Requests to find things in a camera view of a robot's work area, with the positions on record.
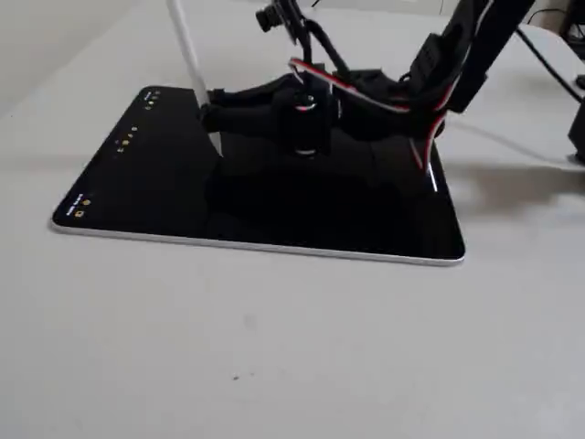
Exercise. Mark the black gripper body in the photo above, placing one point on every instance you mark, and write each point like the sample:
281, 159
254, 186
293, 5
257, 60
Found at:
280, 102

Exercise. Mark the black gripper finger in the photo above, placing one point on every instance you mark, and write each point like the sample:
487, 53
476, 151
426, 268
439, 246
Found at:
247, 119
251, 91

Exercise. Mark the white stylus pencil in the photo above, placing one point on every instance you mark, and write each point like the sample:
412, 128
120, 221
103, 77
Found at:
187, 50

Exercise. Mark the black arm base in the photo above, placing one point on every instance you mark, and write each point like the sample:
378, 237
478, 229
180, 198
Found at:
578, 132

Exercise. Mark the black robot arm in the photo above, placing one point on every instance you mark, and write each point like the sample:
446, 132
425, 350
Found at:
493, 36

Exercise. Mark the black screen silver tablet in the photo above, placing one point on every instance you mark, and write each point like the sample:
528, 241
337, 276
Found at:
151, 183

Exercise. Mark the dark background equipment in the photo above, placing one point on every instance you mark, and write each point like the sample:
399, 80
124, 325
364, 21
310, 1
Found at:
577, 20

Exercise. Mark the black gripper camera module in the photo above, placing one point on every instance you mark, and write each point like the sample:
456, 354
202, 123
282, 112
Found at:
267, 18

